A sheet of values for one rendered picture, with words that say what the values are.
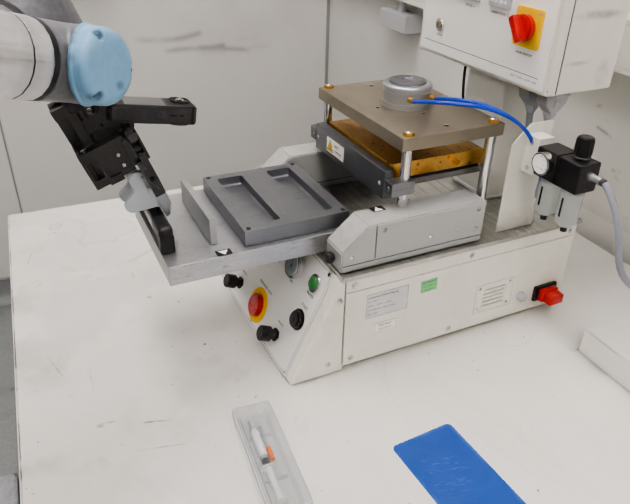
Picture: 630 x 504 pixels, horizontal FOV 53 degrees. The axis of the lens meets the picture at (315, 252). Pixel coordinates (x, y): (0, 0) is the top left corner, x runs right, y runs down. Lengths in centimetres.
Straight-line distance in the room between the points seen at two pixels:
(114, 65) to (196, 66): 177
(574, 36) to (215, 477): 77
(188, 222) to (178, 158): 155
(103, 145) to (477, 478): 64
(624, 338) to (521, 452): 29
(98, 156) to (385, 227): 40
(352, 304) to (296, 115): 173
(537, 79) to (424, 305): 38
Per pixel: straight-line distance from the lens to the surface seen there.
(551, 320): 121
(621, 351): 110
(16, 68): 60
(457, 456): 92
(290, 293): 101
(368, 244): 91
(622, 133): 144
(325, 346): 96
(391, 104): 102
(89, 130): 87
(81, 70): 63
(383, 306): 98
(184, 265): 87
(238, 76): 247
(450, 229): 98
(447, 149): 102
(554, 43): 99
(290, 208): 94
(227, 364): 103
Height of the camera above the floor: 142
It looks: 31 degrees down
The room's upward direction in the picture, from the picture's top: 1 degrees clockwise
